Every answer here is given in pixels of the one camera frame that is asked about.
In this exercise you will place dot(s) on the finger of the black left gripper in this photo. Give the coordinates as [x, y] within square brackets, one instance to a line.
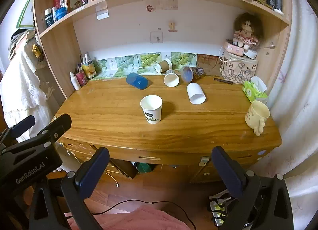
[56, 129]
[10, 135]

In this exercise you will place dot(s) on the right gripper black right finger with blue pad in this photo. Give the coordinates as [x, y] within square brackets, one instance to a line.
[240, 185]

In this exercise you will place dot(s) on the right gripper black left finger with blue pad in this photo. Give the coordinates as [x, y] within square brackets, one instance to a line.
[79, 185]

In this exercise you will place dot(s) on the white bamboo print paper cup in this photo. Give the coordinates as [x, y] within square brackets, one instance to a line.
[152, 108]

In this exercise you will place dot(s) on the blue plastic cup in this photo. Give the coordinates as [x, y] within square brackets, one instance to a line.
[137, 81]

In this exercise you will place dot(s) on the white frosted plastic cup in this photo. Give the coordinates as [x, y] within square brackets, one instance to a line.
[195, 94]

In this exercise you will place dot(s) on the clear plastic cup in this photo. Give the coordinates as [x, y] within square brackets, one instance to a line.
[189, 73]

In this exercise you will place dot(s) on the grey checked paper cup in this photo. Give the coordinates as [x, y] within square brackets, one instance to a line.
[171, 79]

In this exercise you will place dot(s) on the brown sleeve paper cup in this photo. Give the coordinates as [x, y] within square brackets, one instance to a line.
[164, 66]

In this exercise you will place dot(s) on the white lace cloth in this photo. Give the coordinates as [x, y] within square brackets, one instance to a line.
[27, 89]

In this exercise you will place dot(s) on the white spray bottle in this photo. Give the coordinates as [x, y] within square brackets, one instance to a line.
[74, 81]

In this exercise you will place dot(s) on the pink can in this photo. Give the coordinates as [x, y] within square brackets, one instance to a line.
[81, 77]

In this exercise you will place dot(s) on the cream ceramic mug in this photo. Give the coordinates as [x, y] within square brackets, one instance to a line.
[256, 117]

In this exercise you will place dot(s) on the pink sleeve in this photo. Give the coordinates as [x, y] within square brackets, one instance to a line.
[144, 217]

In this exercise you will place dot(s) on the white curtain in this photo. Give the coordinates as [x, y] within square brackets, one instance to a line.
[293, 106]

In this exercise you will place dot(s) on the green tissue pack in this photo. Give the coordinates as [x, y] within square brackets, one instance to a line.
[255, 89]

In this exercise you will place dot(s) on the black pen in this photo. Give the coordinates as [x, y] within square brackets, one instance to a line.
[223, 81]

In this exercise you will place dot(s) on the grape print poster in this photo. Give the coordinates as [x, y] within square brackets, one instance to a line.
[145, 64]

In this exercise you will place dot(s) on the dark blue bottle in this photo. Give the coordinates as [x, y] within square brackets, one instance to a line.
[49, 19]

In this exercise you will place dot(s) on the letter print fabric bag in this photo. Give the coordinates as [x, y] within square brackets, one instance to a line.
[237, 69]

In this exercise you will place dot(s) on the blue jar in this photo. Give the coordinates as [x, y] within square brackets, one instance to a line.
[61, 12]

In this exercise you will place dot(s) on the wooden desk with shelves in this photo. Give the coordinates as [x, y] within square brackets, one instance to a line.
[108, 113]

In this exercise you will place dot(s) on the white tape roll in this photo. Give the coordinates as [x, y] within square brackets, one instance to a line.
[251, 54]

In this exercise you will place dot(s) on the pink box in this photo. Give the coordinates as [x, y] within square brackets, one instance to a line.
[233, 49]

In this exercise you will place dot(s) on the brown haired rag doll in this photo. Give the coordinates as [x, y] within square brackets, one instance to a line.
[248, 31]

